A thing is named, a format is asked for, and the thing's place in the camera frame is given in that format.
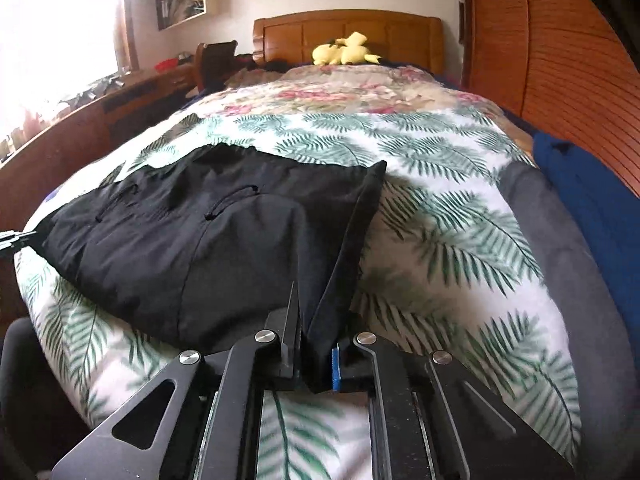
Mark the yellow plush toy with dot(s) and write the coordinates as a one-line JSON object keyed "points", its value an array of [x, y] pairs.
{"points": [[345, 52]]}

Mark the wooden chair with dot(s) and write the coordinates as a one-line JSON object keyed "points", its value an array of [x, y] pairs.
{"points": [[215, 65]]}

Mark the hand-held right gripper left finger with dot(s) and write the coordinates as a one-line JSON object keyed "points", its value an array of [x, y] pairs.
{"points": [[290, 340]]}

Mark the bright window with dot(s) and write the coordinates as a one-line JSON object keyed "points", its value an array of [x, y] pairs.
{"points": [[55, 35]]}

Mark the long wooden desk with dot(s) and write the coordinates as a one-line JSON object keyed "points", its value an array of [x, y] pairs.
{"points": [[75, 135]]}

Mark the red desk item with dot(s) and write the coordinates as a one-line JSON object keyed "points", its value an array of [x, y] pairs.
{"points": [[166, 65]]}

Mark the black garment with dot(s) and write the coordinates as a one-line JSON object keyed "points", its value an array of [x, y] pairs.
{"points": [[200, 270]]}

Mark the floral blanket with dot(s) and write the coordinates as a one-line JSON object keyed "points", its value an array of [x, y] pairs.
{"points": [[340, 90]]}

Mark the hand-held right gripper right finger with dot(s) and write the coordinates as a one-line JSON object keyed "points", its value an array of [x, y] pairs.
{"points": [[336, 370]]}

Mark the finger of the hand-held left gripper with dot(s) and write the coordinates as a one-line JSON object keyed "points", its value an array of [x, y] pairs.
{"points": [[15, 240]]}

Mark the clutter of desk items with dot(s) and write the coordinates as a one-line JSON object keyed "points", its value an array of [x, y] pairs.
{"points": [[75, 97]]}

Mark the person's black pants leg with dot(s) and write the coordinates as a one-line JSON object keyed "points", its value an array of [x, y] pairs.
{"points": [[35, 400]]}

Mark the leaf print blanket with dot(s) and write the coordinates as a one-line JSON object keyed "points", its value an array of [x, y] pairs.
{"points": [[450, 240]]}

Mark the blue cloth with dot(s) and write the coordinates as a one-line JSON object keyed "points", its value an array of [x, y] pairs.
{"points": [[590, 200]]}

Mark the slatted wooden wardrobe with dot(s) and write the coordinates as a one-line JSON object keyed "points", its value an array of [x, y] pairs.
{"points": [[565, 70]]}

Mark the grey blanket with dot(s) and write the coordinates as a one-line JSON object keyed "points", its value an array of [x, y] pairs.
{"points": [[590, 320]]}

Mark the wooden headboard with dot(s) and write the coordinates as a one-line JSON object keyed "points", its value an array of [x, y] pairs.
{"points": [[300, 40]]}

